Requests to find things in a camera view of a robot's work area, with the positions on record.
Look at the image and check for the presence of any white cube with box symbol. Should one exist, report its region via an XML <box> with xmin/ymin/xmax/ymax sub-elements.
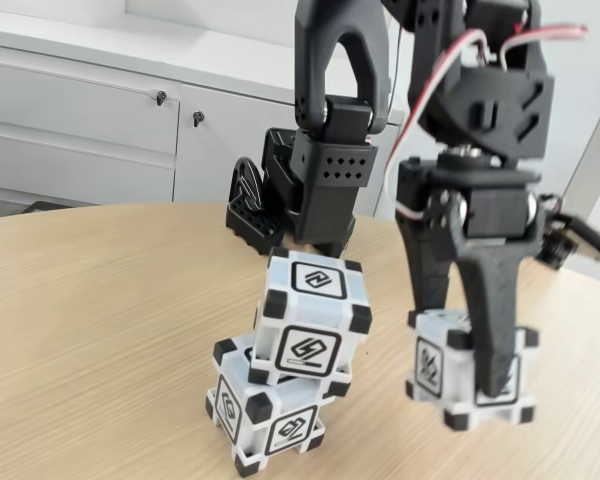
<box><xmin>205</xmin><ymin>335</ymin><xmax>352</xmax><ymax>475</ymax></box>

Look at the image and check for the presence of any short white red servo cable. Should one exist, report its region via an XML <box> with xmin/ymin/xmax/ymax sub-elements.
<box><xmin>499</xmin><ymin>22</ymin><xmax>590</xmax><ymax>71</ymax></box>

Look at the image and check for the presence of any thin grey wire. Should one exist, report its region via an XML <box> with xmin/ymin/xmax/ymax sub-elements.
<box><xmin>387</xmin><ymin>14</ymin><xmax>399</xmax><ymax>109</ymax></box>

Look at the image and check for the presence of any black perforated base bracket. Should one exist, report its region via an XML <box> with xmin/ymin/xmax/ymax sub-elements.
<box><xmin>224</xmin><ymin>155</ymin><xmax>285</xmax><ymax>257</ymax></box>

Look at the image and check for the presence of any long white red servo cable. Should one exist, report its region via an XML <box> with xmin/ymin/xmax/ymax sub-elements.
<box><xmin>382</xmin><ymin>27</ymin><xmax>486</xmax><ymax>221</ymax></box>

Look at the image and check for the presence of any white cabinet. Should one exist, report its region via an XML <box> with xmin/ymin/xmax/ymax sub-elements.
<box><xmin>0</xmin><ymin>9</ymin><xmax>406</xmax><ymax>221</ymax></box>

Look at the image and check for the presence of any white cube with crossed symbol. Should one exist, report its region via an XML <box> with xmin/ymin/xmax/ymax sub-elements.
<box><xmin>404</xmin><ymin>308</ymin><xmax>539</xmax><ymax>432</ymax></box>

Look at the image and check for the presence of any gripper camera board with mount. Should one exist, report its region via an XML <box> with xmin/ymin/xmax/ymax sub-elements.
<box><xmin>534</xmin><ymin>209</ymin><xmax>600</xmax><ymax>271</ymax></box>

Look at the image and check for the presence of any white metal post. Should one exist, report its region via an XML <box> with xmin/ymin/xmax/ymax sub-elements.
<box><xmin>562</xmin><ymin>74</ymin><xmax>600</xmax><ymax>236</ymax></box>

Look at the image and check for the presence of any white cube with lightning symbol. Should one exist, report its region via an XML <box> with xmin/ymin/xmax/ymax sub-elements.
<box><xmin>247</xmin><ymin>247</ymin><xmax>374</xmax><ymax>387</ymax></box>

